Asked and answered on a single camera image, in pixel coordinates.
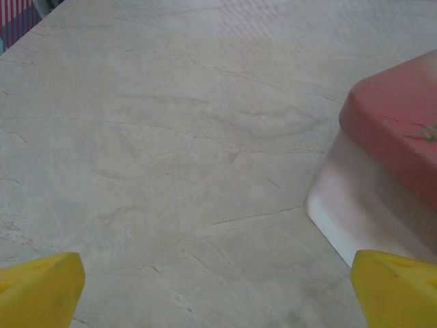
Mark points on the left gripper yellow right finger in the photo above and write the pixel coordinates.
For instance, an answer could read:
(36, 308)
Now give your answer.
(399, 294)

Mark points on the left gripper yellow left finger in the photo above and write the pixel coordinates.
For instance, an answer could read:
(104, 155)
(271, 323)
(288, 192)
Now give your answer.
(37, 294)

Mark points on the pink fairy print tin box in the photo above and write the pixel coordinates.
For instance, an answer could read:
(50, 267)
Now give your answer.
(385, 153)

